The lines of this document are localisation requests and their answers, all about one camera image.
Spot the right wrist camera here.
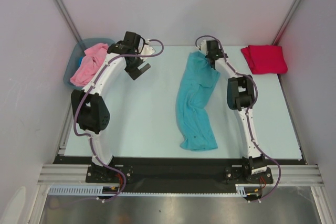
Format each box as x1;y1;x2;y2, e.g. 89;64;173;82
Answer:
198;40;208;53

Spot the left slotted cable duct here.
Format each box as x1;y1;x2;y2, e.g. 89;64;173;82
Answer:
49;185;119;196

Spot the turquoise t shirt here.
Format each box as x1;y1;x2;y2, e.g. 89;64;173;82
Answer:
175;51;220;151

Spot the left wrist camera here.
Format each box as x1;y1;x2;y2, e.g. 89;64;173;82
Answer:
140;40;155;56

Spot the right corner aluminium post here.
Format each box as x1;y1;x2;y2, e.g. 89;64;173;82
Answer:
271;0;303;46

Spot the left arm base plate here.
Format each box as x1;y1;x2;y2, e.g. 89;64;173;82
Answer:
85;160;133;184

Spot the left corner aluminium post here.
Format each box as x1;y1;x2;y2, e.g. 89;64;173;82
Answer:
52;0;82;42

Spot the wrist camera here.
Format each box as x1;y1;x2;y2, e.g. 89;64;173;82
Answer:
140;40;155;56
198;40;208;53

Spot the pink t shirt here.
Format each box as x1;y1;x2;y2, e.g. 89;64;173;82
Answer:
70;43;109;87

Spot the folded red t shirt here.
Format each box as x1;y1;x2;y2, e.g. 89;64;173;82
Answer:
241;45;288;74

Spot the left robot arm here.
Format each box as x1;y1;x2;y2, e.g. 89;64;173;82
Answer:
70;31;155;182

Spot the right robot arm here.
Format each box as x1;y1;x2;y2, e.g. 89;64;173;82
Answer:
200;38;267;183

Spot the aluminium front rail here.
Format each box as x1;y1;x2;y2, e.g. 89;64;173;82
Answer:
37;164;324;187

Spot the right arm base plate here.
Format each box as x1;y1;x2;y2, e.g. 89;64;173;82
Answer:
224;165;274;185

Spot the blue plastic basket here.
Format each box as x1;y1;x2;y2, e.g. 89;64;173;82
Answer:
63;38;115;90

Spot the corner aluminium post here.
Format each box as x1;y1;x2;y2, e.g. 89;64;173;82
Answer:
271;0;303;46
52;0;82;42

